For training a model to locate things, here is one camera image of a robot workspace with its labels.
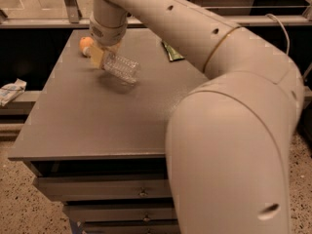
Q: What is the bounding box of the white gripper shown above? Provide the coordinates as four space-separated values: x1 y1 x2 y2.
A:
90 14 128 69

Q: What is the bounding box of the clear plastic water bottle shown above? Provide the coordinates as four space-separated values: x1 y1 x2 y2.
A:
84 46 139 84

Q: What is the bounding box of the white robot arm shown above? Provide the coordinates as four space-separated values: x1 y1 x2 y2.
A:
91 0 304 234

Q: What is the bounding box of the orange fruit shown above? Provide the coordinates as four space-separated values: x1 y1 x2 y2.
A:
79 37 94 55

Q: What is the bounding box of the green chip bag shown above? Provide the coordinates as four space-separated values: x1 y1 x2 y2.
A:
162 41 183 61

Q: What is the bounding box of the grey drawer cabinet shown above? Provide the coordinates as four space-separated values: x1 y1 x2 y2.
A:
8 27 209 234

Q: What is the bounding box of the white folded cloth packet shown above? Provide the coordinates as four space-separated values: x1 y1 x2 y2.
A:
0 79 26 106

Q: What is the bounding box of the top grey drawer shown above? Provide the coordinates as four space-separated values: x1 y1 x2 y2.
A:
33 174 172 202

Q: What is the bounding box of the grey drawer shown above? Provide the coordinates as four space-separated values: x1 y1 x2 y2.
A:
33 174 172 202
83 220 180 234
63 202 176 222

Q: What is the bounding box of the middle grey drawer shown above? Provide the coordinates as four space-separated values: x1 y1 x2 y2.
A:
63 202 176 222

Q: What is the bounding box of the bottom grey drawer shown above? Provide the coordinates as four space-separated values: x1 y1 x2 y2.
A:
83 220 180 234

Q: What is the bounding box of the grey metal rail frame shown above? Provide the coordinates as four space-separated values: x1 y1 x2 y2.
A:
0 0 311 28

